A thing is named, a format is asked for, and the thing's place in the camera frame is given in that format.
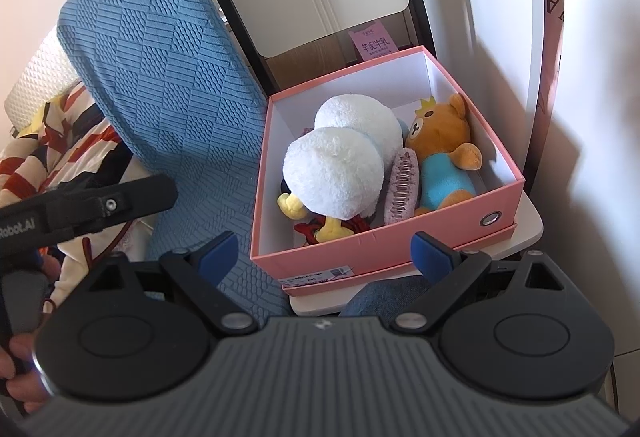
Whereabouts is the pink drink carton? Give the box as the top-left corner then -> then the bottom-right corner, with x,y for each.
349,23 -> 400,63

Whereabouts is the blue jeans knee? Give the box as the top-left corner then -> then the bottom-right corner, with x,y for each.
340,274 -> 437,318

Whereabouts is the blue textured chair cover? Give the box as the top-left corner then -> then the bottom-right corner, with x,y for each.
56,0 -> 294,318

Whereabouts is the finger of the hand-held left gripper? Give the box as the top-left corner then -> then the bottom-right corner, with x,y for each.
0,174 -> 179,251

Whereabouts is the red and black lion figurine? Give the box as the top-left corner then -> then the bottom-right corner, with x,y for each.
294,216 -> 372,246

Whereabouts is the pink cardboard box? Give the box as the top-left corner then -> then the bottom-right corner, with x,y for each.
250,45 -> 526,279

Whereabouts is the brown bear plush toy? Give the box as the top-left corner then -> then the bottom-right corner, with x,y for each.
404,93 -> 484,216

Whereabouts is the white quilted pillow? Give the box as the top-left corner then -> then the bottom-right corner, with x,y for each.
4,24 -> 84,128

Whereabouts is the striped red black white blanket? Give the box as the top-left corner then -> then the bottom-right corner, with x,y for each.
0,82 -> 162,309

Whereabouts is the yellow cloth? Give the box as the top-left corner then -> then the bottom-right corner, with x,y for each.
17,97 -> 67,138

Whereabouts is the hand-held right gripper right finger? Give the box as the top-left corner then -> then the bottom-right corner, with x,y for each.
390,231 -> 564,335

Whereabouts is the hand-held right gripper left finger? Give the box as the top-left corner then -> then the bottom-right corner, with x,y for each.
87,231 -> 261,336

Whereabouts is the person's left hand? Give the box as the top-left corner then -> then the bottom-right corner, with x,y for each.
4,332 -> 52,414

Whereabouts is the white and blue plush toy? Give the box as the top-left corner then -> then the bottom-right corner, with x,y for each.
277,93 -> 409,243

